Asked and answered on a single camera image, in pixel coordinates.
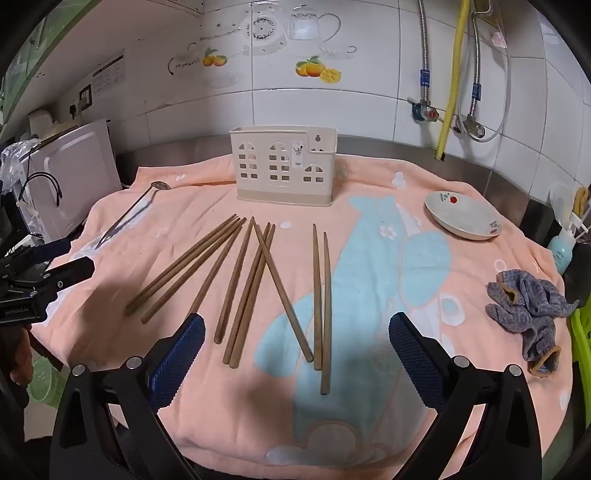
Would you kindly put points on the person's left hand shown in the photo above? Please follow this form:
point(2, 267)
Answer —
point(19, 362)

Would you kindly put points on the pink wall hook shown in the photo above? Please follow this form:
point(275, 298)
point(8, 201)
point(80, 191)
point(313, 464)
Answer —
point(497, 39)

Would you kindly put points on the peach printed towel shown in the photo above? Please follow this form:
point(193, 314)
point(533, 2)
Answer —
point(115, 258)

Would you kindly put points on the cream bag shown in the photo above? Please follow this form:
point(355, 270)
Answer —
point(39, 121)

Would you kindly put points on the metal slotted spoon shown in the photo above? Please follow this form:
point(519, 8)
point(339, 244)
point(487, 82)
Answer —
point(160, 186)

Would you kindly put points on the row of wooden chopsticks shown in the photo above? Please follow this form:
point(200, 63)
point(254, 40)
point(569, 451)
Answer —
point(318, 300)

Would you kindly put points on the green window frame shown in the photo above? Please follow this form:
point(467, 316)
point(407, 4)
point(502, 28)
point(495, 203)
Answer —
point(34, 64)

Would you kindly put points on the metal water valve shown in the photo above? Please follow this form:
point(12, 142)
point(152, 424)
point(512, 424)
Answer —
point(472, 127)

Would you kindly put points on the white wall notice sticker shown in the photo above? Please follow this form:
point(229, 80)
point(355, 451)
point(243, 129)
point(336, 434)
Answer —
point(108, 71)

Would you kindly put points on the light blue bottle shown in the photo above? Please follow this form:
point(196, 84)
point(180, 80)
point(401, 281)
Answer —
point(561, 251)

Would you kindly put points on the bright green plastic basket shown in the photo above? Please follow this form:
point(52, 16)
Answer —
point(581, 327)

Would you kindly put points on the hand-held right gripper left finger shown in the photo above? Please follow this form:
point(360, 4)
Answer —
point(178, 364)

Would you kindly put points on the white flower-print dish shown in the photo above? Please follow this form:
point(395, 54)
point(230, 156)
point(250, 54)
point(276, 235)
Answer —
point(461, 214)

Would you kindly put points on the clear plastic bag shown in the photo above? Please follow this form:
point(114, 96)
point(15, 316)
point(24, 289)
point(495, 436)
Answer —
point(14, 159)

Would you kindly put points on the beige plastic utensil holder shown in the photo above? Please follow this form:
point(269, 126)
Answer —
point(277, 184)

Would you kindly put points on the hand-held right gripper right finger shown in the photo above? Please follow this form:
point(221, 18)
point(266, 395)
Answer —
point(415, 364)

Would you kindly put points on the yellow kitchen utensil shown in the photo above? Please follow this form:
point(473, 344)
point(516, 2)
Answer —
point(581, 198)

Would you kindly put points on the white microwave oven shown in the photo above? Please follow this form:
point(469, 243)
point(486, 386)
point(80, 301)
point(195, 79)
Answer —
point(78, 175)

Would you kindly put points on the white bottle with brushes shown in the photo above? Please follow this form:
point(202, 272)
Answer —
point(561, 198)

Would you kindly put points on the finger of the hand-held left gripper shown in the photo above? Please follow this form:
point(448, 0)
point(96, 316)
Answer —
point(69, 273)
point(46, 252)

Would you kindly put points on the pale green plastic basket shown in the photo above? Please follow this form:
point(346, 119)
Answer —
point(46, 383)

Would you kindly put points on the grey knitted cloth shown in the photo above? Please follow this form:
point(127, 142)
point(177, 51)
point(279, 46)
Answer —
point(531, 304)

